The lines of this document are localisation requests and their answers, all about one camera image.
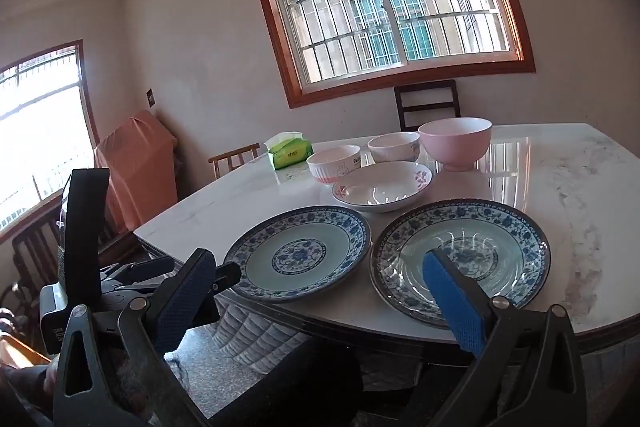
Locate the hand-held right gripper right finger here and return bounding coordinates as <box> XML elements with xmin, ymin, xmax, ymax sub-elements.
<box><xmin>422</xmin><ymin>248</ymin><xmax>588</xmax><ymax>427</ymax></box>

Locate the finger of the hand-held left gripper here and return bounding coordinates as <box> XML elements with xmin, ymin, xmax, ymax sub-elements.
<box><xmin>102</xmin><ymin>256</ymin><xmax>174</xmax><ymax>286</ymax></box>
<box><xmin>212</xmin><ymin>261</ymin><xmax>242</xmax><ymax>297</ymax></box>

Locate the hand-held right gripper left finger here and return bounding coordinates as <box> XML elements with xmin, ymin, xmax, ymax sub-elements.
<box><xmin>52</xmin><ymin>248</ymin><xmax>221</xmax><ymax>427</ymax></box>

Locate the blue and white patterned plate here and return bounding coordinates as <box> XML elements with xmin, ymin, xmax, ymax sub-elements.
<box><xmin>370</xmin><ymin>199</ymin><xmax>552</xmax><ymax>329</ymax></box>
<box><xmin>222</xmin><ymin>205</ymin><xmax>372</xmax><ymax>303</ymax></box>

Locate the shallow white floral bowl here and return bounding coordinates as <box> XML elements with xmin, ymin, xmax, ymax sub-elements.
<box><xmin>331</xmin><ymin>161</ymin><xmax>434</xmax><ymax>214</ymax></box>

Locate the white and pink rabbit bowl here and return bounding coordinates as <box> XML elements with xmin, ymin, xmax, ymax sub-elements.
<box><xmin>306</xmin><ymin>145</ymin><xmax>362</xmax><ymax>186</ymax></box>

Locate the large pink bowl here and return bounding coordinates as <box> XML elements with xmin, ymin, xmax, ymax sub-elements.
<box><xmin>418</xmin><ymin>117</ymin><xmax>493</xmax><ymax>172</ymax></box>

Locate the white bowl with blue print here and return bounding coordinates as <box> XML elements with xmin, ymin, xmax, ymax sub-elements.
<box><xmin>367</xmin><ymin>132</ymin><xmax>422</xmax><ymax>164</ymax></box>

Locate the dark wooden chair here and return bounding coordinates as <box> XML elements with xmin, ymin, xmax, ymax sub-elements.
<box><xmin>394</xmin><ymin>79</ymin><xmax>461</xmax><ymax>132</ymax></box>
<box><xmin>10</xmin><ymin>206</ymin><xmax>66</xmax><ymax>308</ymax></box>

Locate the grey quilted cushion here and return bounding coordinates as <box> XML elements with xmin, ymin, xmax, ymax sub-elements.
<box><xmin>215</xmin><ymin>294</ymin><xmax>321</xmax><ymax>369</ymax></box>

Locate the orange cloth cover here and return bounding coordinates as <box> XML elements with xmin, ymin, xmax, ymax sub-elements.
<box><xmin>94</xmin><ymin>108</ymin><xmax>179</xmax><ymax>233</ymax></box>

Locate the small wood-framed window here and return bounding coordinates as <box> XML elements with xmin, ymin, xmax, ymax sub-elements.
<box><xmin>0</xmin><ymin>39</ymin><xmax>101</xmax><ymax>245</ymax></box>

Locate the light wooden chair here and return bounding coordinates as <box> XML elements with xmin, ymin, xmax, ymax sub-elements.
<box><xmin>208</xmin><ymin>143</ymin><xmax>261</xmax><ymax>180</ymax></box>

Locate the green tissue pack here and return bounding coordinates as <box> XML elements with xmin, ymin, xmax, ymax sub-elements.
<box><xmin>264</xmin><ymin>132</ymin><xmax>315</xmax><ymax>171</ymax></box>

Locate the large wood-framed barred window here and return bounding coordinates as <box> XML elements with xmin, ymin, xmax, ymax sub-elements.
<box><xmin>243</xmin><ymin>0</ymin><xmax>537</xmax><ymax>109</ymax></box>

